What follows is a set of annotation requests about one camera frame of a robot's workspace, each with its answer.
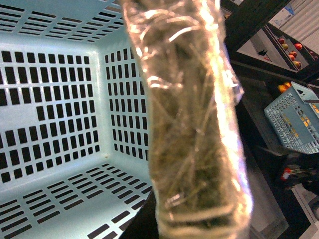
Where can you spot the light blue plastic basket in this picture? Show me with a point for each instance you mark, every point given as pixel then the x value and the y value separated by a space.
pixel 73 124

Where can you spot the brown basket handle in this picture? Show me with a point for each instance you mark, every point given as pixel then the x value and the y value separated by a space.
pixel 196 158

